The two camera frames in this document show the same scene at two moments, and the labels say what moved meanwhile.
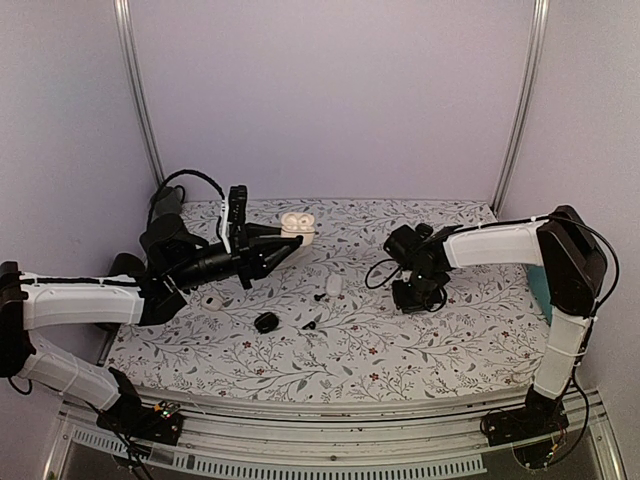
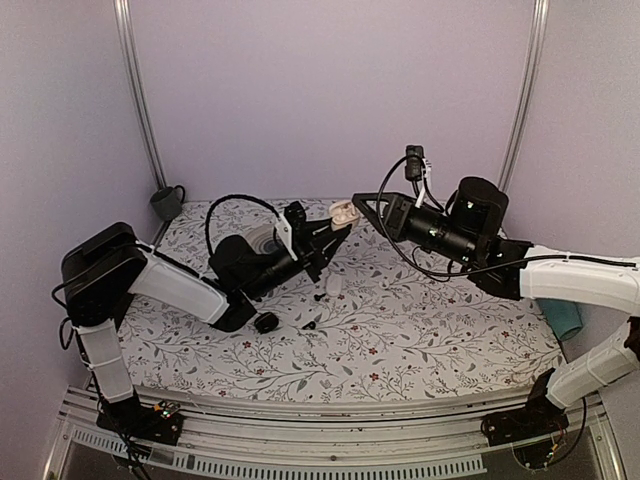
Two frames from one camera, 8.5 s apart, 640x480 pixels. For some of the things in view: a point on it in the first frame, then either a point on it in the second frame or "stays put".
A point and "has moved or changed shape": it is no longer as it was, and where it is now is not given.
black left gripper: [252, 261] to [310, 250]
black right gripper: [401, 302] to [396, 214]
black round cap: [266, 322] stays put
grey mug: [169, 200] stays put
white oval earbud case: [334, 284] stays put
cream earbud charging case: [297, 224] has moved or changed shape
